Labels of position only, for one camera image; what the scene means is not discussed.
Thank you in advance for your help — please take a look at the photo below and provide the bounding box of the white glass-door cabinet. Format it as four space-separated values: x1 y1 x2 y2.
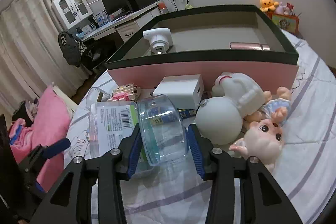
52 0 93 30

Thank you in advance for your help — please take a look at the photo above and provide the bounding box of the orange toy storage box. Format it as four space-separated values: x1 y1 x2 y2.
266 12 299 34

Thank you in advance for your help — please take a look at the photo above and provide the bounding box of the clear round plastic container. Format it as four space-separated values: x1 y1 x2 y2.
137 95 189 166

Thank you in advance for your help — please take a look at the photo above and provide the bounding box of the black jacket on chair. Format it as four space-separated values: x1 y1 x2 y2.
58 30 87 68

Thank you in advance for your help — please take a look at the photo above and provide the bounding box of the blue small box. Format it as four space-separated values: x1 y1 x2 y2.
178 109 197 120

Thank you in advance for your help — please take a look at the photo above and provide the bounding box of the white desk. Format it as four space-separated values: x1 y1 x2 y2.
83 3 161 42

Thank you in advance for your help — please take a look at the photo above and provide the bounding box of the clear box with label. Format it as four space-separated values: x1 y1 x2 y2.
89 101 139 158

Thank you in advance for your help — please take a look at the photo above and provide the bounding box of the white round-head doll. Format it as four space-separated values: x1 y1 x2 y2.
195 72 265 145

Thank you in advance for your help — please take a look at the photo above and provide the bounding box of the red topped water bottle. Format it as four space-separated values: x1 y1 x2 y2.
158 2 169 14

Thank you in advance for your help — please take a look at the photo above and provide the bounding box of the black computer monitor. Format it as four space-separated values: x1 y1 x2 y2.
101 0 130 15

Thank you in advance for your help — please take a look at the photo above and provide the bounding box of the pink black storage box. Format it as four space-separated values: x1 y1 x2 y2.
105 5 299 92

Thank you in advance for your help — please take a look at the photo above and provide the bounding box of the white small camera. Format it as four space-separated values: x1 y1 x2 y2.
143 28 173 55

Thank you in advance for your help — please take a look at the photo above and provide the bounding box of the white power adapter box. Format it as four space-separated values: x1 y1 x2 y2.
153 75 204 110

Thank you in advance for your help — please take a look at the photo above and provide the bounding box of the beige curtain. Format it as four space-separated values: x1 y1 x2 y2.
1 0 88 115

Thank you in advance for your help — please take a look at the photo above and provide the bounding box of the pink flat case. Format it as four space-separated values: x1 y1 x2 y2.
230 42 270 51

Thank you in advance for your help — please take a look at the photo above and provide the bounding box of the orange octopus plush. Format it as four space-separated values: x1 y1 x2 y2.
260 0 279 12

